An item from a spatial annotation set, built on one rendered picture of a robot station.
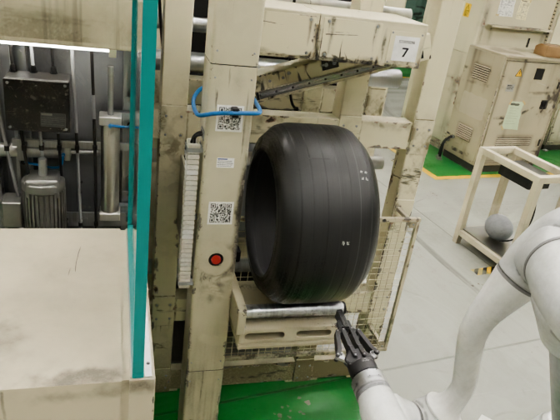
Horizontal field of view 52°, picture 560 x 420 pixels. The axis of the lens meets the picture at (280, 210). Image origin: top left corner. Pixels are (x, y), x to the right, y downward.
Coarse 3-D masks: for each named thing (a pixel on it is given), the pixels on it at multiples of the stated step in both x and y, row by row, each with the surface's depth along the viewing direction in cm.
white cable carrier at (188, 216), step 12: (192, 144) 159; (192, 156) 160; (192, 168) 162; (192, 180) 164; (192, 192) 165; (192, 204) 167; (192, 216) 169; (192, 228) 170; (180, 240) 175; (192, 240) 173; (180, 252) 175; (180, 264) 175; (180, 276) 177
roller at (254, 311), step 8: (248, 304) 181; (256, 304) 181; (264, 304) 182; (272, 304) 182; (280, 304) 183; (288, 304) 184; (296, 304) 184; (304, 304) 185; (312, 304) 185; (320, 304) 186; (328, 304) 187; (336, 304) 187; (344, 304) 188; (248, 312) 179; (256, 312) 179; (264, 312) 180; (272, 312) 181; (280, 312) 182; (288, 312) 182; (296, 312) 183; (304, 312) 184; (312, 312) 185; (320, 312) 186; (328, 312) 186; (344, 312) 188
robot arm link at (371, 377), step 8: (368, 368) 144; (376, 368) 145; (360, 376) 143; (368, 376) 142; (376, 376) 142; (384, 376) 145; (352, 384) 145; (360, 384) 142; (368, 384) 140; (376, 384) 140; (384, 384) 141; (360, 392) 141
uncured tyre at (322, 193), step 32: (288, 128) 171; (320, 128) 174; (256, 160) 192; (288, 160) 162; (320, 160) 162; (352, 160) 165; (256, 192) 207; (288, 192) 158; (320, 192) 158; (352, 192) 160; (256, 224) 208; (288, 224) 158; (320, 224) 157; (352, 224) 160; (256, 256) 196; (288, 256) 160; (320, 256) 160; (352, 256) 163; (288, 288) 166; (320, 288) 168; (352, 288) 172
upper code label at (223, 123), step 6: (222, 108) 155; (228, 108) 156; (240, 108) 156; (216, 120) 156; (222, 120) 157; (228, 120) 157; (234, 120) 157; (240, 120) 158; (216, 126) 157; (222, 126) 157; (228, 126) 158; (234, 126) 158; (240, 126) 159
